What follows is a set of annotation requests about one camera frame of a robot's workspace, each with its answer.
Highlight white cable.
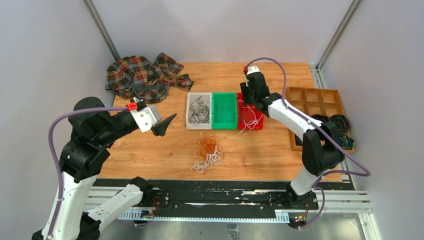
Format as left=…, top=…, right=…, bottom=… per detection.
left=237, top=99, right=265, bottom=136

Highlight black cable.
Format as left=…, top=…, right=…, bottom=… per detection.
left=188, top=96, right=211, bottom=127

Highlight orange white black cables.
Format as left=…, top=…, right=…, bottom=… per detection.
left=189, top=133, right=227, bottom=175

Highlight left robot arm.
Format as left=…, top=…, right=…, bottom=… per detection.
left=32, top=95, right=173, bottom=240

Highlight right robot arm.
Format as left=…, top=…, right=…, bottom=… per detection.
left=240, top=70, right=345, bottom=209

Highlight red plastic bin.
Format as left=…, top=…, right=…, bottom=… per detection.
left=236, top=92, right=264, bottom=131

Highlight green plastic bin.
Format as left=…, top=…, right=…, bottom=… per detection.
left=211, top=92, right=238, bottom=130

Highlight plaid cloth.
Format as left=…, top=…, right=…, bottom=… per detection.
left=104, top=52, right=194, bottom=104

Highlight white plastic bin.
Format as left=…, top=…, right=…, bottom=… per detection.
left=185, top=92, right=212, bottom=130

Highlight wooden compartment tray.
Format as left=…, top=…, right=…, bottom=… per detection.
left=285, top=87, right=355, bottom=153

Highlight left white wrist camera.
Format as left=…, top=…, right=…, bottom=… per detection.
left=130, top=104, right=162, bottom=133

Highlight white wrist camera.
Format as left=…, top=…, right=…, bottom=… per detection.
left=130, top=104, right=162, bottom=133
left=243, top=65, right=261, bottom=76

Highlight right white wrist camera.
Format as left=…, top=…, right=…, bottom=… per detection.
left=243, top=65, right=261, bottom=76

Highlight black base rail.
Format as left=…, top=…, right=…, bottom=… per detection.
left=92, top=179, right=320, bottom=220

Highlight black coiled strap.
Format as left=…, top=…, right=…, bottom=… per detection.
left=329, top=114, right=351, bottom=133
left=311, top=114, right=331, bottom=125

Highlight green patterned coiled strap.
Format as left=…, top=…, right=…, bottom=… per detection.
left=339, top=131, right=356, bottom=149

